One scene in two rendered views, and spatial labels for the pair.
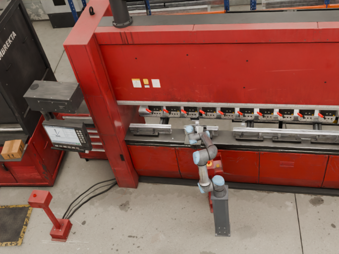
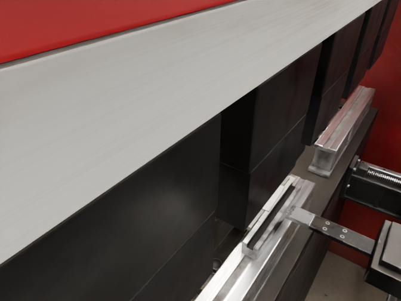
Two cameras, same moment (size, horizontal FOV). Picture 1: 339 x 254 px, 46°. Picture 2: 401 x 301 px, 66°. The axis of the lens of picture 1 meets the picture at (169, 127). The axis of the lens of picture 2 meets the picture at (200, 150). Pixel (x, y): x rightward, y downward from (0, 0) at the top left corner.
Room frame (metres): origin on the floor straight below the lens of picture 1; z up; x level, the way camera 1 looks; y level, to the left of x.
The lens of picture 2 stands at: (3.16, -0.77, 1.43)
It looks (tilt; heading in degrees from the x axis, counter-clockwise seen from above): 35 degrees down; 107
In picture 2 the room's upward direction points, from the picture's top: straight up
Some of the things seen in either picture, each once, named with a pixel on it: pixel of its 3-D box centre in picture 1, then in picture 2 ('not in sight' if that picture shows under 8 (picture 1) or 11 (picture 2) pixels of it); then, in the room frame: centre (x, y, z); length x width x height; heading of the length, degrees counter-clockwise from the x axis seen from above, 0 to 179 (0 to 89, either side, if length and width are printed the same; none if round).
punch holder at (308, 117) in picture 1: (306, 112); not in sight; (2.80, -1.41, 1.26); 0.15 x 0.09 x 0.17; 71
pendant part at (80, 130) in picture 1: (69, 133); not in sight; (3.02, 1.04, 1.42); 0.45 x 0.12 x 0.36; 67
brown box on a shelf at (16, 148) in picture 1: (10, 149); not in sight; (3.35, 1.86, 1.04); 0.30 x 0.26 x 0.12; 76
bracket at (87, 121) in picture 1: (78, 128); not in sight; (3.34, 1.02, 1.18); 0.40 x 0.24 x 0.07; 71
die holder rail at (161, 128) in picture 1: (150, 128); (345, 125); (3.36, 0.22, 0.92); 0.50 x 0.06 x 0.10; 71
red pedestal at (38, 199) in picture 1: (50, 214); not in sight; (2.79, 1.58, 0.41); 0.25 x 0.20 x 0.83; 161
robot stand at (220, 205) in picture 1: (221, 211); not in sight; (2.38, -0.38, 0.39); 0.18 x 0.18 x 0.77; 76
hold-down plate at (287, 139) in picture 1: (286, 139); not in sight; (2.80, -1.23, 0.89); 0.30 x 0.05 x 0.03; 71
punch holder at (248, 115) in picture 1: (246, 111); not in sight; (2.99, -0.84, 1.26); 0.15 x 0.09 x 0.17; 71
